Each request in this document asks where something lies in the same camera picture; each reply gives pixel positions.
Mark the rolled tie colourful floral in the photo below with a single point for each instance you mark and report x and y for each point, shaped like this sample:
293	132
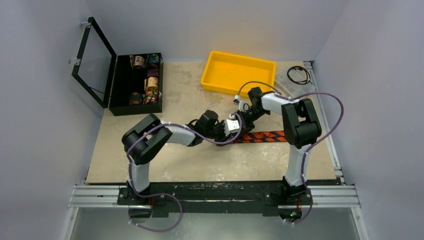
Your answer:
150	97

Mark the clear plastic parts box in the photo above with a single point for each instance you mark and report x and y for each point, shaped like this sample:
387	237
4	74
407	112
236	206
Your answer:
294	80

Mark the rolled tie beige patterned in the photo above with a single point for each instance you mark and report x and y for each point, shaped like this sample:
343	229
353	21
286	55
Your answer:
151	84

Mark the rolled tie dark red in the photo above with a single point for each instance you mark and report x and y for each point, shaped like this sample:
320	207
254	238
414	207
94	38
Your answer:
136	98

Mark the aluminium rail frame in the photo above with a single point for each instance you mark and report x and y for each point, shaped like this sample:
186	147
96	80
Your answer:
325	194

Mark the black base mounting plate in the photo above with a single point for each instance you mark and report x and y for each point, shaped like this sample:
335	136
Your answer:
270	198

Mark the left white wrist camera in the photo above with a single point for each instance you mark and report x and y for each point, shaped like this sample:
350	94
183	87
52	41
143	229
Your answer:
231	125

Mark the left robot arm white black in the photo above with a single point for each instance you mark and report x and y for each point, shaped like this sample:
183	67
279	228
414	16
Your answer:
150	135

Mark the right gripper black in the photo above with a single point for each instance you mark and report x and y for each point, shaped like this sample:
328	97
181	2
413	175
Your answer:
245	117

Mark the yellow plastic tray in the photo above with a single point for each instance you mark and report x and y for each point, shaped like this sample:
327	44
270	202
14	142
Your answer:
227	72

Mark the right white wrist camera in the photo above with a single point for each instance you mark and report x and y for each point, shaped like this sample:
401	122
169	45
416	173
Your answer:
243	106

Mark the rolled tie orange floral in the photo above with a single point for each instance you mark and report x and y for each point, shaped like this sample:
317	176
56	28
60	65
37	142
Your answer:
137	62

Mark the orange navy striped tie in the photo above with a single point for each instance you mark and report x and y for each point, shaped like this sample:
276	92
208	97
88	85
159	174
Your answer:
261	137

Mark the black tie storage box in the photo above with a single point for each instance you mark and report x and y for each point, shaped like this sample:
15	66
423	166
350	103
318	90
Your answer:
127	80

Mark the black framed box lid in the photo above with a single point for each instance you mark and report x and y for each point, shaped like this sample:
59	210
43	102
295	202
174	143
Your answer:
95	63

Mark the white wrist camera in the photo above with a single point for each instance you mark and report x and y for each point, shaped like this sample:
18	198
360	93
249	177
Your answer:
231	125
243	106

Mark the rolled tie red navy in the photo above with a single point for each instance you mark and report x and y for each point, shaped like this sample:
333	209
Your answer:
153	72

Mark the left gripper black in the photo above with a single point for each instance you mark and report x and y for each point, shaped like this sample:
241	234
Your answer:
223	137

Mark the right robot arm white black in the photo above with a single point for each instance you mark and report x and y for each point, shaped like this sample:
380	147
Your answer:
301	127

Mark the rolled tie dark blue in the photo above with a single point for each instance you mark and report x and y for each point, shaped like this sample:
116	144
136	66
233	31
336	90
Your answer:
152	60

